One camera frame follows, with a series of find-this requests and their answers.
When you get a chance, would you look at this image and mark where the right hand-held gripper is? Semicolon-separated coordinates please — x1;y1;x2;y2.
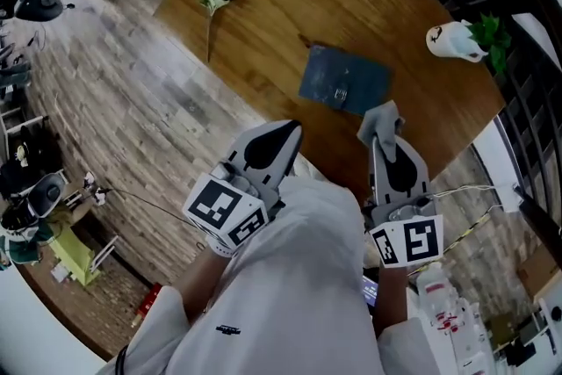
367;135;444;270

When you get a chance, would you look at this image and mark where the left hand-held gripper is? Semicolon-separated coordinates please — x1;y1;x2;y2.
182;119;306;251

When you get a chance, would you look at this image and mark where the grey knitted cloth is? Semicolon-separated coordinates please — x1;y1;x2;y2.
356;99;406;159

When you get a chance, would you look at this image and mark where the blue mat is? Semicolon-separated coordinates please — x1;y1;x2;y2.
298;43;393;117

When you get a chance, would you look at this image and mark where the person's left forearm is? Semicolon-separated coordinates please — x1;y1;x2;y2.
179;248;241;327

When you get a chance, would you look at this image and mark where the person's right forearm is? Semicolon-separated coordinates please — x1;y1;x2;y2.
372;265;416;339

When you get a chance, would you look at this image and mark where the yellow black striped tape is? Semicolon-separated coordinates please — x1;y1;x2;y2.
407;206;502;278

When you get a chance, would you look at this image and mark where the white wristwatch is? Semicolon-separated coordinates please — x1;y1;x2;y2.
205;237;236;261

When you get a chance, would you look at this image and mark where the white socket box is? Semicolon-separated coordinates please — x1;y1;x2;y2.
500;183;525;213

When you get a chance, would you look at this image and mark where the white plastic jug red label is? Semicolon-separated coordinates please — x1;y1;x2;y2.
415;262;460;321

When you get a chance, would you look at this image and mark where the small lit display screen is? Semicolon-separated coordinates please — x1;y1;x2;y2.
360;275;381;309

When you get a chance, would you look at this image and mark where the person's white shirt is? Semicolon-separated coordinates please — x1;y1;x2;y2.
96;177;488;375

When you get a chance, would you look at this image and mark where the cardboard box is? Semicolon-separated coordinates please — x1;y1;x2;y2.
520;241;562;299

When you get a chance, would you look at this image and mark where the green leafy sprig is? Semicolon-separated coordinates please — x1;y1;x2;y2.
465;11;513;76

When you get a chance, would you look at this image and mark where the red box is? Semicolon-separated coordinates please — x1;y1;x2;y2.
134;283;164;327

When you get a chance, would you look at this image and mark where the yellow green bench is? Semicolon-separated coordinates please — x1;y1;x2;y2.
47;227;104;288

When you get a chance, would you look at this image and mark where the grey office chair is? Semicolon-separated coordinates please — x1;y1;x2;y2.
25;173;68;219

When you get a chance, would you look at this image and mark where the black chair base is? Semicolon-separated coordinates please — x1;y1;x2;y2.
15;0;65;24

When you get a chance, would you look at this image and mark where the black floor cable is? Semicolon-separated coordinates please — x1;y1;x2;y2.
104;187;199;230

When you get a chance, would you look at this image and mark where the black camera cable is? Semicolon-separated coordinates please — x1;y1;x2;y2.
113;343;132;375

